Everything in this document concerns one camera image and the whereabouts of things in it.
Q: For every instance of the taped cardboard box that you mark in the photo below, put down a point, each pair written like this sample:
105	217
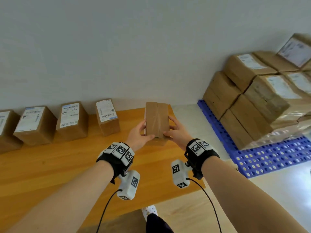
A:
264	101

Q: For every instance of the small seamed cardboard box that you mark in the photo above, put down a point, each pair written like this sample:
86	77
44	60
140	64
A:
294	50

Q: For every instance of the person's right white shoe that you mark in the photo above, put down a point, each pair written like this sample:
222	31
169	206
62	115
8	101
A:
150	211

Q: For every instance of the white low table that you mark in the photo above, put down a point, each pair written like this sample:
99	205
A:
194	123

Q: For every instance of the person's left hand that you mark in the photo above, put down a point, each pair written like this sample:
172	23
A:
137	139

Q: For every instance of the small tape-striped cardboard box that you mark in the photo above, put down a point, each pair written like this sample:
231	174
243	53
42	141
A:
155	118

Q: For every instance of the person's right forearm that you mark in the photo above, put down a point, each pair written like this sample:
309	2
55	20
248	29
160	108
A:
247	198

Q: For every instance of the white marker-tagged wrist camera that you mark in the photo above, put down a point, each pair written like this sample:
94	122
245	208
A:
128	186
181	174

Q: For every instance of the person's right hand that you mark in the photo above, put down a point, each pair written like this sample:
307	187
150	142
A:
179	137

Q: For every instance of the person's dark trousers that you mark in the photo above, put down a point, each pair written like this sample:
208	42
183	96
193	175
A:
158	225

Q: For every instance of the cardboard parcel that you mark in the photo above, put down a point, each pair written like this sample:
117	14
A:
250	118
272	60

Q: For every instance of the orange wooden table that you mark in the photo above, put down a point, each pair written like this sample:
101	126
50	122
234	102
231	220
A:
60	172

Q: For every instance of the blue perforated plastic pallet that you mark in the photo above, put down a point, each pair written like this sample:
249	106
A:
213	123

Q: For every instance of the person's left forearm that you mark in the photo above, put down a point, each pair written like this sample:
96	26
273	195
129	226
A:
68	201

